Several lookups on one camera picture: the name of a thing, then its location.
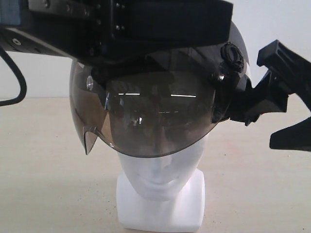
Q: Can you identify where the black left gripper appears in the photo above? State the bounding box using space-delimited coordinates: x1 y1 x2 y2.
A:
27 0 233 66

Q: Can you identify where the black helmet with tinted visor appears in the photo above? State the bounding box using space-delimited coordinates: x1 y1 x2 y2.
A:
69 23 251 158

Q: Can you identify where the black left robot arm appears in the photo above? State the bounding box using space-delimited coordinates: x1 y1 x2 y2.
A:
0 0 233 80

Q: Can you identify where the white mannequin head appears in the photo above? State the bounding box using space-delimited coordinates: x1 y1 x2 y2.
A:
116 137 207 233

